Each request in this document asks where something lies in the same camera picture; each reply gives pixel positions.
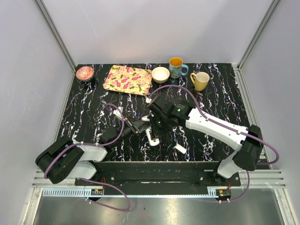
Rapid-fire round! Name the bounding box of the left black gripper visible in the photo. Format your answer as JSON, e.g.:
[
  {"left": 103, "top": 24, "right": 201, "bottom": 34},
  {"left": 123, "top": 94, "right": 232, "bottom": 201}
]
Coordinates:
[{"left": 112, "top": 115, "right": 150, "bottom": 148}]

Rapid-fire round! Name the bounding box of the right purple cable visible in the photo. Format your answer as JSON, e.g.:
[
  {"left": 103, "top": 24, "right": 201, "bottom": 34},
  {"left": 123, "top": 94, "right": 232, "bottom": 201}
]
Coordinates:
[{"left": 148, "top": 84, "right": 280, "bottom": 203}]

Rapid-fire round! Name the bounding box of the floral rectangular tray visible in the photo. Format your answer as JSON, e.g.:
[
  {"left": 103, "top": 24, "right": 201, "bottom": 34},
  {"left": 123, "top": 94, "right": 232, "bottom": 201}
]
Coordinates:
[{"left": 103, "top": 65, "right": 152, "bottom": 96}]

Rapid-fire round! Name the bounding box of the cream ceramic bowl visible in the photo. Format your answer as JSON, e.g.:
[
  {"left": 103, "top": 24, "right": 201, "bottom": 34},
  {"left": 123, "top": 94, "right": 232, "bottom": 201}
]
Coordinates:
[{"left": 152, "top": 67, "right": 170, "bottom": 84}]

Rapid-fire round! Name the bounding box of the red patterned small bowl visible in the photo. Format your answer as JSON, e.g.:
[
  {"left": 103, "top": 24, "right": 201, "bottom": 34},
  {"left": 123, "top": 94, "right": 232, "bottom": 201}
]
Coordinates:
[{"left": 75, "top": 66, "right": 94, "bottom": 82}]

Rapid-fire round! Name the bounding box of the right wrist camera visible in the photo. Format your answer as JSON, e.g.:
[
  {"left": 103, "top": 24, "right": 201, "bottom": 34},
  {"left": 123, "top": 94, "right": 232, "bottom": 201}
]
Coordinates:
[{"left": 145, "top": 97, "right": 156, "bottom": 107}]

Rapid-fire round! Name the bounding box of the white battery compartment cover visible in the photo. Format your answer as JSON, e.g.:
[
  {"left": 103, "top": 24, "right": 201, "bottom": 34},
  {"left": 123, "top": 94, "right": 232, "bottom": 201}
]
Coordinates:
[{"left": 175, "top": 144, "right": 187, "bottom": 154}]

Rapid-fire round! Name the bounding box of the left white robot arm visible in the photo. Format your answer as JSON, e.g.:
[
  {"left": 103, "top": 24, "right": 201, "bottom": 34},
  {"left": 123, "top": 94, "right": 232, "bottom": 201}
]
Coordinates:
[{"left": 35, "top": 116, "right": 151, "bottom": 185}]

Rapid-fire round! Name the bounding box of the aluminium frame post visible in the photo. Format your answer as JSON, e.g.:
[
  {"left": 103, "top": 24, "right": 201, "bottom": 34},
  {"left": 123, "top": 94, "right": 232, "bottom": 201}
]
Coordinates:
[
  {"left": 33, "top": 0, "right": 76, "bottom": 72},
  {"left": 236, "top": 0, "right": 283, "bottom": 71}
]

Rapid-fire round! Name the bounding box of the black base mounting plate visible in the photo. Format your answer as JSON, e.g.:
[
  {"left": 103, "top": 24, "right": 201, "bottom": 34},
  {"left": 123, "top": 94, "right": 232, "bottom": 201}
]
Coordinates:
[{"left": 75, "top": 162, "right": 241, "bottom": 197}]

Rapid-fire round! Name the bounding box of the white remote control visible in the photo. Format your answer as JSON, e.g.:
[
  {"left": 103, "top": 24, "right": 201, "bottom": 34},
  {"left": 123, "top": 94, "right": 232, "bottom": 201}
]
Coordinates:
[{"left": 142, "top": 116, "right": 160, "bottom": 147}]

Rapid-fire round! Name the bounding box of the right aluminium frame post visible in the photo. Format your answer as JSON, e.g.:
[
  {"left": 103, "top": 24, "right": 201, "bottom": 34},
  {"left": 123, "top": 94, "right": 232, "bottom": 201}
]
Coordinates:
[{"left": 236, "top": 0, "right": 283, "bottom": 71}]

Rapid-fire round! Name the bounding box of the left aluminium frame post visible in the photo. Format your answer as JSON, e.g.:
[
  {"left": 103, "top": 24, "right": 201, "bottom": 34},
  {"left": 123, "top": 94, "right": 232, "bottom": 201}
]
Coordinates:
[{"left": 33, "top": 0, "right": 76, "bottom": 72}]

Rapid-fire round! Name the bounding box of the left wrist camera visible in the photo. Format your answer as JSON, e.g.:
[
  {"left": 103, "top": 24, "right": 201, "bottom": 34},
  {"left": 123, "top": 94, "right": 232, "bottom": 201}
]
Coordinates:
[{"left": 113, "top": 106, "right": 123, "bottom": 120}]

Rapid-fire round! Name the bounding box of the yellow mug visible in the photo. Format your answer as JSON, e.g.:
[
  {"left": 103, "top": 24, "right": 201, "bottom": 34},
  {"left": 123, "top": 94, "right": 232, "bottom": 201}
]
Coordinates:
[{"left": 190, "top": 72, "right": 210, "bottom": 91}]

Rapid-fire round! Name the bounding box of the blue butterfly mug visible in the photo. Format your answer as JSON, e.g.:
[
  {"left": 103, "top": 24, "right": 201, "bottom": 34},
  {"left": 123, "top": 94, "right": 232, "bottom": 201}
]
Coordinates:
[{"left": 169, "top": 57, "right": 189, "bottom": 79}]

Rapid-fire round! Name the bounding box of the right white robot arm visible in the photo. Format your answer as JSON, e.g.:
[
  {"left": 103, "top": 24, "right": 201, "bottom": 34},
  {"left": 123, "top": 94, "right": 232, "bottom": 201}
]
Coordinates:
[{"left": 147, "top": 97, "right": 263, "bottom": 186}]

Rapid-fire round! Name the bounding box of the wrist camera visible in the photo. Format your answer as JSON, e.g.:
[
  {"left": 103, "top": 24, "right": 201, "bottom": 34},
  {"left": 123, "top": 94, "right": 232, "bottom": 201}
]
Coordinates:
[
  {"left": 113, "top": 106, "right": 123, "bottom": 120},
  {"left": 145, "top": 97, "right": 156, "bottom": 107}
]

